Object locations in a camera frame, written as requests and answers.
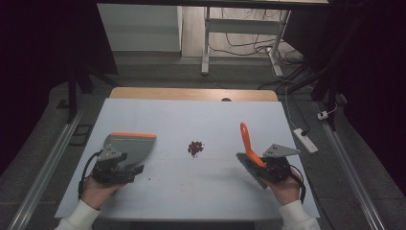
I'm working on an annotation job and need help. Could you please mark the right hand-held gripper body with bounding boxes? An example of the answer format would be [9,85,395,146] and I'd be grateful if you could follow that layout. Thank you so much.
[261,143,302,185]

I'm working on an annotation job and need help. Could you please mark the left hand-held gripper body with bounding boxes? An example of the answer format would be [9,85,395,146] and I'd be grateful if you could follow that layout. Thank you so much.
[91,144,135,185]

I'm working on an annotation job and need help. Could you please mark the grey dustpan with orange edge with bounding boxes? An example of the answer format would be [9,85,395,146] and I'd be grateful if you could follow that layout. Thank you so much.
[102,131,158,171]

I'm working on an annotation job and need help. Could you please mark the grey brush with orange handle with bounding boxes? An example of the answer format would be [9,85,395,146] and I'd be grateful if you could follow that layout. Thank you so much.
[236,122,270,190]

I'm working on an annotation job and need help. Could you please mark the pile of red beans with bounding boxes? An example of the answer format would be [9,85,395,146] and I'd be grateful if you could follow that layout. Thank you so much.
[187,140,206,159]

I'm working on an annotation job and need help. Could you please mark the person's right hand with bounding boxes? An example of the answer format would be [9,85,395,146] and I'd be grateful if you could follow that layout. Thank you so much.
[261,170,304,207]

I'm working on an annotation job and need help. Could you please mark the person's left hand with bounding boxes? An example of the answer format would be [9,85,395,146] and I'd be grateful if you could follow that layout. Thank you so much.
[80,175,124,211]

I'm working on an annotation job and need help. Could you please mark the white power strip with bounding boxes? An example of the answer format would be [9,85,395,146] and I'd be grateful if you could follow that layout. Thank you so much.
[293,127,320,154]

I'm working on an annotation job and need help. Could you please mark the white table cover sheet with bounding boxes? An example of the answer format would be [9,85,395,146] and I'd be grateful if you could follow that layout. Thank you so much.
[54,98,321,222]

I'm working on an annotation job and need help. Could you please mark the black stand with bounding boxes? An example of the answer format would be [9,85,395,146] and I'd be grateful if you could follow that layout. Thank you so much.
[286,63,344,132]
[66,65,120,125]

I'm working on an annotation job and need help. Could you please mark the wooden table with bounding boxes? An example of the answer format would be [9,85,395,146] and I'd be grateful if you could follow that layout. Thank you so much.
[109,86,279,103]

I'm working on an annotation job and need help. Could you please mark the white cabinet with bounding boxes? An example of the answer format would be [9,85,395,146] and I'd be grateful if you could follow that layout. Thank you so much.
[97,3,183,53]

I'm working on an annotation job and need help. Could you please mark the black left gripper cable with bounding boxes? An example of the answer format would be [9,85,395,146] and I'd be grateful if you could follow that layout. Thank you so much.
[78,150,103,201]

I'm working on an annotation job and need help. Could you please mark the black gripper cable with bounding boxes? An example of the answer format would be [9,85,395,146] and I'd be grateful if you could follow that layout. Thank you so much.
[78,150,103,201]
[288,164,307,204]

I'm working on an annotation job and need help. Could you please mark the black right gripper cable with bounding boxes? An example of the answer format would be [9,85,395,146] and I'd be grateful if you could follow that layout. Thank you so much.
[288,164,307,204]

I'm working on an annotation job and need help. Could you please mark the black floor frame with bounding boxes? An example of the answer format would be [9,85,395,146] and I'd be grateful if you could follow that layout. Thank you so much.
[68,124,94,148]

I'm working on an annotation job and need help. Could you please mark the metal floor rail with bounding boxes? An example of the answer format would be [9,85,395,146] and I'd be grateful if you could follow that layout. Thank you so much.
[314,101,387,230]
[7,106,84,230]

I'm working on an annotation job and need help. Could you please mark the black floor cables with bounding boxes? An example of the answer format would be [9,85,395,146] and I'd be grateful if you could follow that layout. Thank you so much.
[209,8,315,92]

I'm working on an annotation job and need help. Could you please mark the white desk frame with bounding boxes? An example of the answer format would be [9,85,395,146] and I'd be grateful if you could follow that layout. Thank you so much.
[200,6,292,78]

